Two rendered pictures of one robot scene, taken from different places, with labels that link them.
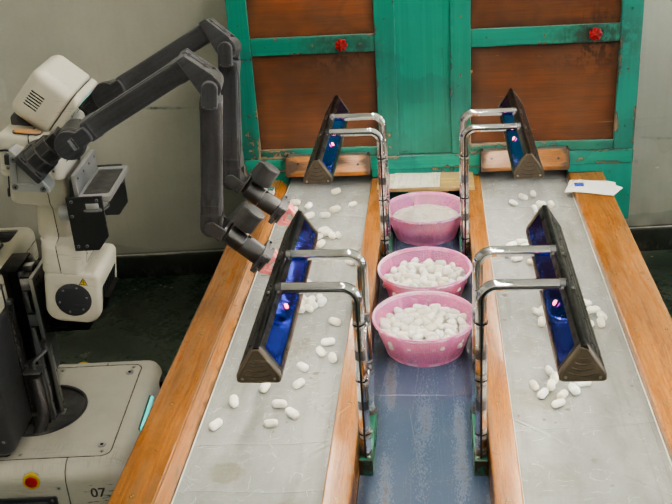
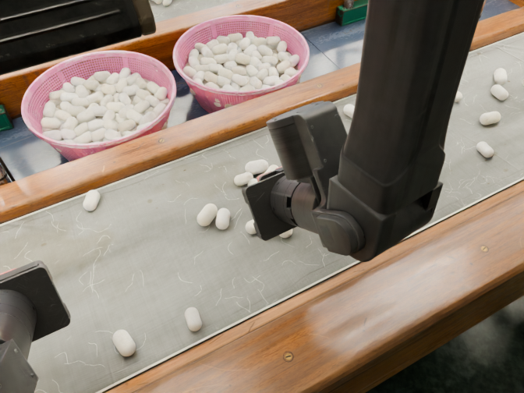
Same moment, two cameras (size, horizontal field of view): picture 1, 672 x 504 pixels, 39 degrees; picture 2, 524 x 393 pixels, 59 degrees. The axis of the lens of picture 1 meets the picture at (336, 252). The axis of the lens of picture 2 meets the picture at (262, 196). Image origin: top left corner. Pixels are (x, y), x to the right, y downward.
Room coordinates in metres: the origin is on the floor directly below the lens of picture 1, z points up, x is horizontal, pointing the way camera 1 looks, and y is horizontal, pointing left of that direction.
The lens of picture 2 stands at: (2.53, 0.46, 1.28)
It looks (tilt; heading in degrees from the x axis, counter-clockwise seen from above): 50 degrees down; 235
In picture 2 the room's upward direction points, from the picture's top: straight up
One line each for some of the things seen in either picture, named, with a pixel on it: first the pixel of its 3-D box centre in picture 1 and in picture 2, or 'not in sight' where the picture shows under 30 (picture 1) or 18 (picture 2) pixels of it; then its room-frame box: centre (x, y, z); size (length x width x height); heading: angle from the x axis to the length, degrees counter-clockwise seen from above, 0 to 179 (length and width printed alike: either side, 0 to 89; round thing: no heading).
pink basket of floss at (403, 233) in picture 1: (425, 219); not in sight; (2.82, -0.30, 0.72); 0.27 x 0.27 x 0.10
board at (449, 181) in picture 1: (425, 181); not in sight; (3.04, -0.32, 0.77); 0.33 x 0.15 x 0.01; 83
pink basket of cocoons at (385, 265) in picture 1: (424, 281); (107, 113); (2.38, -0.25, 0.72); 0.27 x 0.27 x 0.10
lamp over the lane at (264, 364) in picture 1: (281, 285); not in sight; (1.72, 0.12, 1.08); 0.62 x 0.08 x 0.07; 173
